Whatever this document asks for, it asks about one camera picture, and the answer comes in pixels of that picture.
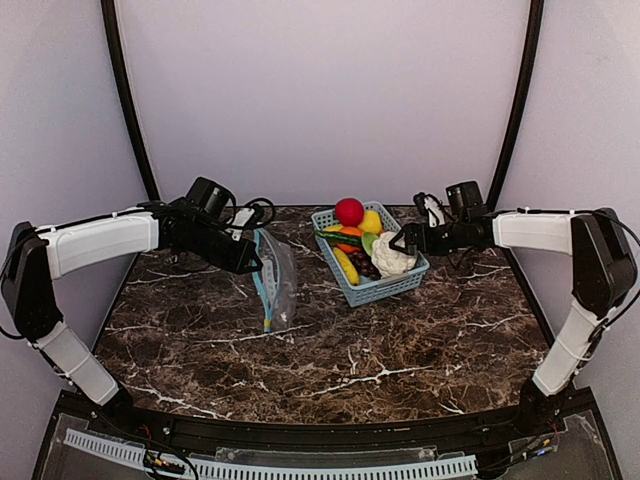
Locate white toy cauliflower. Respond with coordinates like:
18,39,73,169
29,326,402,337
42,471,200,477
361,231,417,278

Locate clear zip top bag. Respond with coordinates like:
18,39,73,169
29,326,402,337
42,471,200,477
252,229,297,333

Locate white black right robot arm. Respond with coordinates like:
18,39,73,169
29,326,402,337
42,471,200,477
389,181,639,433

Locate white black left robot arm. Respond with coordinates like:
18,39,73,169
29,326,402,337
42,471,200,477
1,177,275,407

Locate yellow toy lemon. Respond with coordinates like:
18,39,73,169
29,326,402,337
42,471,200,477
358,210,384,235

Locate purple toy grapes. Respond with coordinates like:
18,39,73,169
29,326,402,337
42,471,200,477
348,251,381,281

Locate orange toy orange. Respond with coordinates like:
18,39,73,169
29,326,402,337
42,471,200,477
336,226,363,254

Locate yellow toy banana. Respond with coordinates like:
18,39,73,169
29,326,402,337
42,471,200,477
333,247,360,286

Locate red toy apple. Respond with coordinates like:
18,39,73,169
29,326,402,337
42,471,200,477
334,198,365,227

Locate green toy cucumber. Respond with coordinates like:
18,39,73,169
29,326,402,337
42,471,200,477
314,231,362,248

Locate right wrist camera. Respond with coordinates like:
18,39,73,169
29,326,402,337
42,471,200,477
413,192,452,228

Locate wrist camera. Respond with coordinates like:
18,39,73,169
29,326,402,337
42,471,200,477
229,197,276,241
413,192,452,228

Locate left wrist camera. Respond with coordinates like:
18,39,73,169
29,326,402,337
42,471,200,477
229,197,276,241

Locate black front frame rail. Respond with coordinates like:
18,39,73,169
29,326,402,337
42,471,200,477
54,388,594,454

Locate light blue slotted cable duct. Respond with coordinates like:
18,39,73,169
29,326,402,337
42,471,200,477
64,428,478,480

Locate black right rear frame post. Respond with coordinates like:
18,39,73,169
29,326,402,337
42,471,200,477
482,0,546,211

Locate black frame post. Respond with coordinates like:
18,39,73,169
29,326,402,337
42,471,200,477
482,0,546,211
100,0,160,201

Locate black left rear frame post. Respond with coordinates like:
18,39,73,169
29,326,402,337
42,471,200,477
100,0,160,201

